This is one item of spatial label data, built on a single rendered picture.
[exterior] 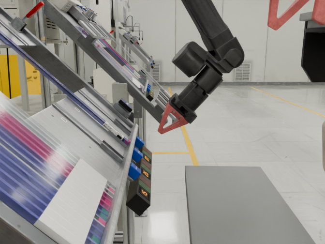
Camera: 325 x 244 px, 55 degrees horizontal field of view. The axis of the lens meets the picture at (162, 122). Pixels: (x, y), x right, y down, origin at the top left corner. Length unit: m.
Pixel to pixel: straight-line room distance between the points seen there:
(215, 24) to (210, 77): 0.12
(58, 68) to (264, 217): 0.70
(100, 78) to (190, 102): 4.66
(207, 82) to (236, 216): 0.31
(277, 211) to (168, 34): 7.76
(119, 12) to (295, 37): 5.21
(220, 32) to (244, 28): 7.94
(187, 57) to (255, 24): 8.06
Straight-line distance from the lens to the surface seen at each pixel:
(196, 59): 0.74
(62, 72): 1.00
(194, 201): 0.79
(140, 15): 8.42
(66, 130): 0.63
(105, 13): 5.37
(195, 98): 0.75
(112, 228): 0.44
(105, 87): 5.38
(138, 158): 0.80
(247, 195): 0.85
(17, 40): 0.92
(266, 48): 8.86
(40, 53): 1.02
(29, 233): 0.36
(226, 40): 0.77
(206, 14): 0.77
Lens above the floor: 0.96
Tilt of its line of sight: 13 degrees down
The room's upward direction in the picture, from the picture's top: straight up
